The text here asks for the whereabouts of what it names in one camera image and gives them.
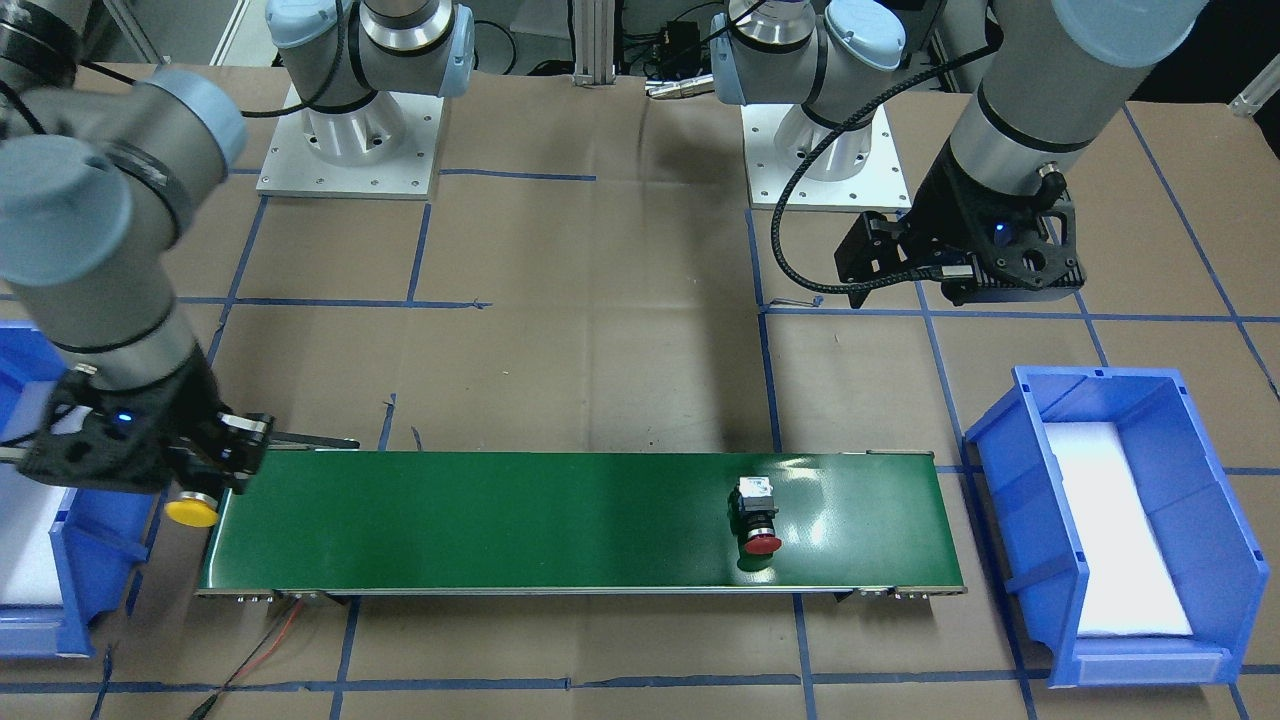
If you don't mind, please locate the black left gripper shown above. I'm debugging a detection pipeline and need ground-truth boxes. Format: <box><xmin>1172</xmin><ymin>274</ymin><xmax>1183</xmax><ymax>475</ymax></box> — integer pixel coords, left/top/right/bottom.
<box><xmin>905</xmin><ymin>145</ymin><xmax>1085</xmax><ymax>304</ymax></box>

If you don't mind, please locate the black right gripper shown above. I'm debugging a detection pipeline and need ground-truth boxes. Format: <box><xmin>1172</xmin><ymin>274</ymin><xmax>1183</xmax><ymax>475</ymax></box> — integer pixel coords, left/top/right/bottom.
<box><xmin>18</xmin><ymin>355</ymin><xmax>275</xmax><ymax>496</ymax></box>

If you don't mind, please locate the yellow mushroom push button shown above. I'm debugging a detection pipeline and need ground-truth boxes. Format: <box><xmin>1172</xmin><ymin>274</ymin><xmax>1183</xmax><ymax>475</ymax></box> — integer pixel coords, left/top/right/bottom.
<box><xmin>164</xmin><ymin>489</ymin><xmax>223</xmax><ymax>529</ymax></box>

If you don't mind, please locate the red mushroom push button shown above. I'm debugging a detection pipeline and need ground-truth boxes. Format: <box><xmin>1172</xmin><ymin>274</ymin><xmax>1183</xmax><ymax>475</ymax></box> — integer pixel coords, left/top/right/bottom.
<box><xmin>730</xmin><ymin>477</ymin><xmax>783</xmax><ymax>556</ymax></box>

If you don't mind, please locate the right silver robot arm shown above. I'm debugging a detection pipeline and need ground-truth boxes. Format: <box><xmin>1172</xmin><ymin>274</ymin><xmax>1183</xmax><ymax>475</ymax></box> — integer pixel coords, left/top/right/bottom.
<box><xmin>1</xmin><ymin>1</ymin><xmax>274</xmax><ymax>501</ymax></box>

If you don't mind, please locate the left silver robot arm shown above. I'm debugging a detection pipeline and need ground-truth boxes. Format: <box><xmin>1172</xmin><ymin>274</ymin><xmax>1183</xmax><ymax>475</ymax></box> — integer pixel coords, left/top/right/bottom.
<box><xmin>707</xmin><ymin>1</ymin><xmax>1204</xmax><ymax>307</ymax></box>

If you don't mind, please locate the blue bin with buttons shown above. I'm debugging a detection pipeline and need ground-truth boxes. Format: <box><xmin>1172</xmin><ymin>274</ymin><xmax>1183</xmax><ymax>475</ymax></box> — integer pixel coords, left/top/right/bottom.
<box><xmin>0</xmin><ymin>320</ymin><xmax>161</xmax><ymax>661</ymax></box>

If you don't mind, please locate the far blue plastic bin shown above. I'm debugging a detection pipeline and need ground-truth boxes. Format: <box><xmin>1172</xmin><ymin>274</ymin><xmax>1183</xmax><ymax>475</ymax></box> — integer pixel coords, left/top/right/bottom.
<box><xmin>966</xmin><ymin>365</ymin><xmax>1270</xmax><ymax>688</ymax></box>

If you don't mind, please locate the green conveyor belt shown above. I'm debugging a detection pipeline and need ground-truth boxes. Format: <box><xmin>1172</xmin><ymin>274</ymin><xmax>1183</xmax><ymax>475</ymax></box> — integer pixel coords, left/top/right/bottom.
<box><xmin>197</xmin><ymin>451</ymin><xmax>966</xmax><ymax>597</ymax></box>

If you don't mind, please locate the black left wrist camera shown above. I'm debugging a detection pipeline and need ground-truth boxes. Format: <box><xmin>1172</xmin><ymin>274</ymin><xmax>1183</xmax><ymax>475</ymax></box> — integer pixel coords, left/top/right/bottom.
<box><xmin>835</xmin><ymin>211</ymin><xmax>919</xmax><ymax>288</ymax></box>

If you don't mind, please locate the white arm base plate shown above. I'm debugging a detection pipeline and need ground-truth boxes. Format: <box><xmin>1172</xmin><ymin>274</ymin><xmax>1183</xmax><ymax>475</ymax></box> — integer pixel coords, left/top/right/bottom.
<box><xmin>741</xmin><ymin>104</ymin><xmax>911</xmax><ymax>213</ymax></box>

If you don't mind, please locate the red black conveyor wire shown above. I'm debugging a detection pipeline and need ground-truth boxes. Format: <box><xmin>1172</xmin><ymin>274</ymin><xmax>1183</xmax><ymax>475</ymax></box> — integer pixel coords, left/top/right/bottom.
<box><xmin>189</xmin><ymin>594</ymin><xmax>311</xmax><ymax>720</ymax></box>

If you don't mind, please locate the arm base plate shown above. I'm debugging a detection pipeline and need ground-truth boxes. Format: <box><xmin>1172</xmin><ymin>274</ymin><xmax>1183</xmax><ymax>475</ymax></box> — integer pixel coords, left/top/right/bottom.
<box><xmin>256</xmin><ymin>92</ymin><xmax>445</xmax><ymax>201</ymax></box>

